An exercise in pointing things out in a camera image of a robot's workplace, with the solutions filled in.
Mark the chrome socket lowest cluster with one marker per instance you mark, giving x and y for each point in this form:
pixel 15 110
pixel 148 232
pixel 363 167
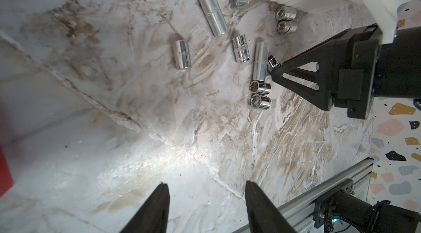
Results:
pixel 260 102

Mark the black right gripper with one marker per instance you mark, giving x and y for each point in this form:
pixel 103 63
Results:
pixel 355 56

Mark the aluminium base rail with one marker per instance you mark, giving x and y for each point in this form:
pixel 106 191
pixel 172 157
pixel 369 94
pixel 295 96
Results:
pixel 339 199

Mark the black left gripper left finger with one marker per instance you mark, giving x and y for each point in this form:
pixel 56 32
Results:
pixel 152 217

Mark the short chrome socket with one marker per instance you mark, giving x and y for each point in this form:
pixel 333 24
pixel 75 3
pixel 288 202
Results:
pixel 182 54

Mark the small stepped chrome socket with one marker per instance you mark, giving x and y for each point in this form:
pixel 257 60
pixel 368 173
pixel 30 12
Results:
pixel 272 63

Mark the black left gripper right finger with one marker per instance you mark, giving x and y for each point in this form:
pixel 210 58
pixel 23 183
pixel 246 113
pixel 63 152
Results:
pixel 263 216

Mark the long slim chrome socket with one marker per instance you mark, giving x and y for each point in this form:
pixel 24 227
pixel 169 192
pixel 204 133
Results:
pixel 260 61

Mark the long chrome deep socket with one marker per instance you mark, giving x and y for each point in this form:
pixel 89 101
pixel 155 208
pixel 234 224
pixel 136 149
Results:
pixel 214 17

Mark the red rectangular block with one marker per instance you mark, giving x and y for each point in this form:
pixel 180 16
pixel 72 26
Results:
pixel 6 180

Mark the chrome socket open end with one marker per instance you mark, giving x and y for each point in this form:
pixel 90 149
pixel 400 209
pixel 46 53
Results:
pixel 260 88

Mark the chrome socket pair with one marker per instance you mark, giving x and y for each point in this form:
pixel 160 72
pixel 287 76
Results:
pixel 284 13
pixel 287 26

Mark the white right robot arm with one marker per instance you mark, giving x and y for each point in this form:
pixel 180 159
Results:
pixel 398 68

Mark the medium chrome socket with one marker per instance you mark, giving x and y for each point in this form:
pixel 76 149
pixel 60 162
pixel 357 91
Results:
pixel 241 50

